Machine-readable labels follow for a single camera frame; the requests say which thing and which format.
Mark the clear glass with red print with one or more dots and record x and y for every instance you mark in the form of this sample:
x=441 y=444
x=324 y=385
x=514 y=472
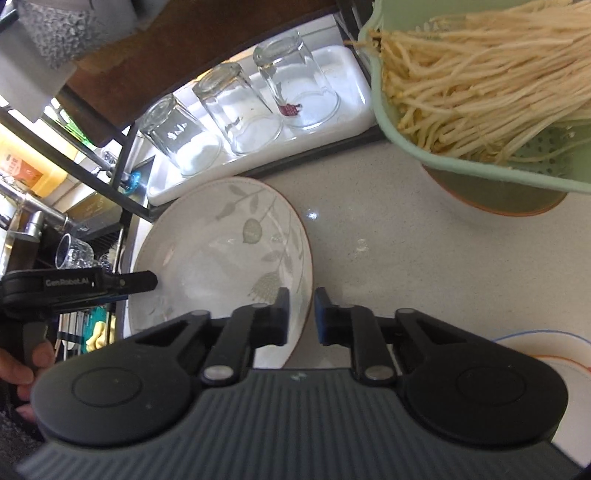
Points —
x=295 y=78

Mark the person's left hand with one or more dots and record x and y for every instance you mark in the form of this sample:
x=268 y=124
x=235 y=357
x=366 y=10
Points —
x=23 y=369

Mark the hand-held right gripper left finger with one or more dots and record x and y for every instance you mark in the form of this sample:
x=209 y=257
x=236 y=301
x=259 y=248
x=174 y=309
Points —
x=280 y=323

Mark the green plastic colander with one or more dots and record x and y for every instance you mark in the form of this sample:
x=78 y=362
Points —
x=549 y=157

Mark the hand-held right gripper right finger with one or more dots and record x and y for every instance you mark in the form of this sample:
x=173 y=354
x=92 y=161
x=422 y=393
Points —
x=323 y=323

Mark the clear drinking glass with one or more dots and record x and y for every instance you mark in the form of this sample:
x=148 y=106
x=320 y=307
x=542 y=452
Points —
x=235 y=110
x=180 y=134

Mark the cream bowl with brown rim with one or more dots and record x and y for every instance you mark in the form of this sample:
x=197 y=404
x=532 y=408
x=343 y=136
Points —
x=498 y=198

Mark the yellow box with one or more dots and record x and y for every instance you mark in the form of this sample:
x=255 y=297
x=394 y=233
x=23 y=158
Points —
x=27 y=166

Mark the pile of bean sprouts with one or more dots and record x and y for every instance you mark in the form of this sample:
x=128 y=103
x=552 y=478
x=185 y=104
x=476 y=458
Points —
x=480 y=87

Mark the grey dimpled object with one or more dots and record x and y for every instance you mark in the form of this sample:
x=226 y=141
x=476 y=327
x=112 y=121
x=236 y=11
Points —
x=60 y=27

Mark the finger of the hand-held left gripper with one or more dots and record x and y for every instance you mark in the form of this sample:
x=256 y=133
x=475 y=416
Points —
x=136 y=281

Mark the white plastic tray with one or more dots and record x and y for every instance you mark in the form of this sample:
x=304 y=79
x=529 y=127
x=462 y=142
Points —
x=353 y=74

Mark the small clear glass cup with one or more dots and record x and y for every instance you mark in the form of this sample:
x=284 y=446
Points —
x=74 y=251

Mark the metal sink faucet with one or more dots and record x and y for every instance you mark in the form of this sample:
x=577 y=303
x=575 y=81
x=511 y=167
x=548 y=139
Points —
x=37 y=217

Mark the brown wooden shelf board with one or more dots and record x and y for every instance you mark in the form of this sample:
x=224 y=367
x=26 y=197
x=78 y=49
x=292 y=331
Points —
x=175 y=50

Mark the black metal rack frame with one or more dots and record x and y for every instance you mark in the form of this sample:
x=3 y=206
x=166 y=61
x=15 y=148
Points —
x=87 y=180

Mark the white plate with blue rim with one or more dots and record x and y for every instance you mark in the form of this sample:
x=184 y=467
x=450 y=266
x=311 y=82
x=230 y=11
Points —
x=572 y=383

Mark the white leaf pattern plate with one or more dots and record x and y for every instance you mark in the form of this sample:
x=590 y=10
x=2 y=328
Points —
x=207 y=258

